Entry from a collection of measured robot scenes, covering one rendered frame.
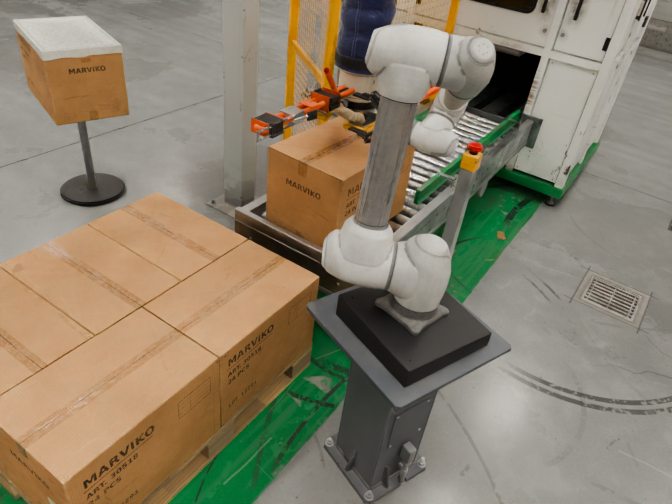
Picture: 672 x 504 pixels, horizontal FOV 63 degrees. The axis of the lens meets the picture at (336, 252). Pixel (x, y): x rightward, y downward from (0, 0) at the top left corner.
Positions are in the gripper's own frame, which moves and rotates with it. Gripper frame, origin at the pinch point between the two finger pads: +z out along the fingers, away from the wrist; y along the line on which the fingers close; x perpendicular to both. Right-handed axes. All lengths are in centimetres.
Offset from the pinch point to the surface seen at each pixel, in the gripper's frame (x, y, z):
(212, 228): -22, 67, 53
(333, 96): 2.0, -2.2, 11.4
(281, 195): -4, 47, 29
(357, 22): 14.9, -27.6, 12.5
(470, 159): 44, 22, -36
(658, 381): 87, 120, -149
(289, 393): -37, 121, -7
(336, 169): -0.1, 26.1, 4.7
